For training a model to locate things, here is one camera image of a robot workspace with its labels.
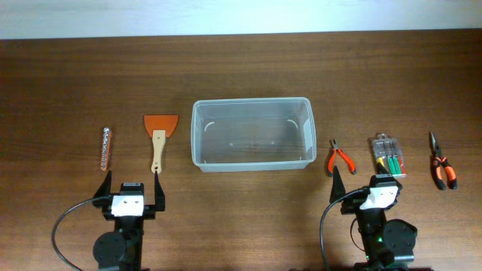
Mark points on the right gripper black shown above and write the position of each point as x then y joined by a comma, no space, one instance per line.
352,204

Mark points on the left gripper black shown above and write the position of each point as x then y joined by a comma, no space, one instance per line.
102,199

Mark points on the screwdriver set clear case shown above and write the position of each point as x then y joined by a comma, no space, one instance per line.
387,150

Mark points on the orange black long-nose pliers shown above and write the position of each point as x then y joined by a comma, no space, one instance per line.
439,164

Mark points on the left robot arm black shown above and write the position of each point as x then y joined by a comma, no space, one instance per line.
121,248

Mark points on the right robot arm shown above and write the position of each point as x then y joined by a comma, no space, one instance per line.
388,245

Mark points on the clear plastic container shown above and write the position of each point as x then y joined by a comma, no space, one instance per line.
256,134

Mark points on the socket bit rail orange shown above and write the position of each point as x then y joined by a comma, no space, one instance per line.
106,145

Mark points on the orange scraper wooden handle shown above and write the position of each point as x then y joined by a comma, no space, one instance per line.
159,128

